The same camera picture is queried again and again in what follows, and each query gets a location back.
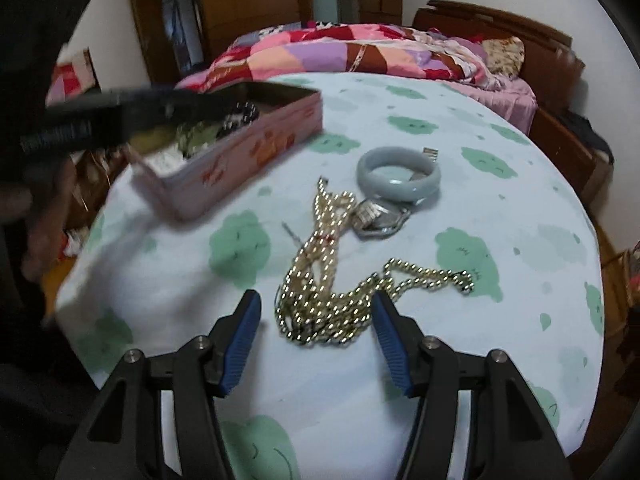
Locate television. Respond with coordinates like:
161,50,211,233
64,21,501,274
46,49,99,107

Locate pink tin box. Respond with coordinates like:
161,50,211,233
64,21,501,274
125,82,323,223

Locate printed paper leaflet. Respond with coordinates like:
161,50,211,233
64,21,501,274
142,132,221,176

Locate pearl bead necklace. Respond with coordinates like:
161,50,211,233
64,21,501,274
274,176,475,347

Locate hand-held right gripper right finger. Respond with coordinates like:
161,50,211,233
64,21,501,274
370,290,573,480

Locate patchwork quilt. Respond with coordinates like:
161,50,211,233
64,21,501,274
175,21,501,95

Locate dark folded clothes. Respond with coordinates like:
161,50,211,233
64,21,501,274
559,111,615,163

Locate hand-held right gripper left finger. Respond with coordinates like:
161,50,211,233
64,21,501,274
55,289,263,480

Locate person's left forearm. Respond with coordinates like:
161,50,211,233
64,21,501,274
17,160,78,283

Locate wicker chair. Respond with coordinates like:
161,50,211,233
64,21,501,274
600,240,640,311

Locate pale blue jade bangle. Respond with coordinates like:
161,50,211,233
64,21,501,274
356,146,442,204

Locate pink bed sheet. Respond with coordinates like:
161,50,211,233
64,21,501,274
445,77,538,136

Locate dark bead bracelet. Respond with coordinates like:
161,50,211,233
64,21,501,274
220,100,262,136

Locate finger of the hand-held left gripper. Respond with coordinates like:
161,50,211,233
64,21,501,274
120,86,248,128

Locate brown wooden wardrobe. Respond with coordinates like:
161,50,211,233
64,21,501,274
127,0,403,86

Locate silver wristwatch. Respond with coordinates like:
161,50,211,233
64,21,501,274
350,198,414,239

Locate wooden nightstand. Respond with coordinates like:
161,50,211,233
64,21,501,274
529,106,615,203

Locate floral pillow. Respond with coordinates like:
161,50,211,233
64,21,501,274
481,36,527,79

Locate green jade bangle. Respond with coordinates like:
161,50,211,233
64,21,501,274
175,122,226,158

